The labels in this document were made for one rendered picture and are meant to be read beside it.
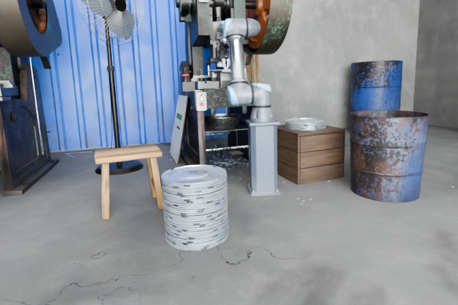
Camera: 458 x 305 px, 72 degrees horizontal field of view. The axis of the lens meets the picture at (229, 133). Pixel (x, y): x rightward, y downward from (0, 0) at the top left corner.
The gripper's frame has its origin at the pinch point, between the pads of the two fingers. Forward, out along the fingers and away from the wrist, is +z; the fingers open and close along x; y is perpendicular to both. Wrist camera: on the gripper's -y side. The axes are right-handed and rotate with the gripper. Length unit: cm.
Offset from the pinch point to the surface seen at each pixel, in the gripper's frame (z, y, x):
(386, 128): 38, -103, -59
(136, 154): 49, -67, 70
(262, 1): -55, 13, -36
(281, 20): -34, -14, -40
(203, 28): -31.2, 9.2, 14.9
